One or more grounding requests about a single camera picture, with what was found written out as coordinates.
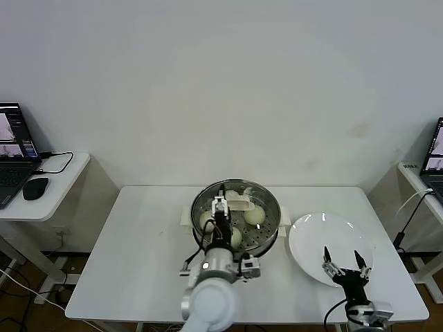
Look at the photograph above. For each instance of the white steamed baozi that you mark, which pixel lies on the white steamed baozi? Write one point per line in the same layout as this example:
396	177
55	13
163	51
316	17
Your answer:
236	237
231	193
205	218
255	215

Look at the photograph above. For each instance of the white wall socket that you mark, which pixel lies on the white wall socket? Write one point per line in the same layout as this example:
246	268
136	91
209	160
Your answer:
60	230

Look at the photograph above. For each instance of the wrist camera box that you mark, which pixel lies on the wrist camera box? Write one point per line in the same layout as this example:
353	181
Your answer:
382	309
250	266

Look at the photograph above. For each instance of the black laptop narrow view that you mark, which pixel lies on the black laptop narrow view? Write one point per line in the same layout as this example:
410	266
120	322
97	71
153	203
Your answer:
434	162

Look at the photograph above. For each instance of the black laptop wide screen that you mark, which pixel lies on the black laptop wide screen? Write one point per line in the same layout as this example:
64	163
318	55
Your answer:
10	173

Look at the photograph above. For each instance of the white side table rounded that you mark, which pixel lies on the white side table rounded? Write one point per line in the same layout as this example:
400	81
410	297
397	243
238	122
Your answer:
65	186

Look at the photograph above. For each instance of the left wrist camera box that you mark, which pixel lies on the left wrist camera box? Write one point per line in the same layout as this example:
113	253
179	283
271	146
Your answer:
250	266

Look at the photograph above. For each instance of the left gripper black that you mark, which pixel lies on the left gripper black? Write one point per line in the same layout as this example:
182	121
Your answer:
223	230

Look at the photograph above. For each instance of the white round plate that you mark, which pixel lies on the white round plate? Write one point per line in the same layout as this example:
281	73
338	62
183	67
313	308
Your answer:
311	249

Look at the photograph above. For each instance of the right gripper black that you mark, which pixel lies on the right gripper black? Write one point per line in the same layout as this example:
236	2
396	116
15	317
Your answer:
353	285

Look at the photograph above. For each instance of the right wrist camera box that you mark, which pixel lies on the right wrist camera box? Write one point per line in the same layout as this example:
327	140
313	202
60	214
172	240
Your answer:
382	309

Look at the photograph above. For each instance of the steel perforated steamer basket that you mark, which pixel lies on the steel perforated steamer basket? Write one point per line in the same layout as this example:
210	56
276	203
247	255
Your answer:
263	235

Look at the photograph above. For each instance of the black computer mouse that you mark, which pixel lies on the black computer mouse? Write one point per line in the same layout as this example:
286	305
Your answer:
34	188

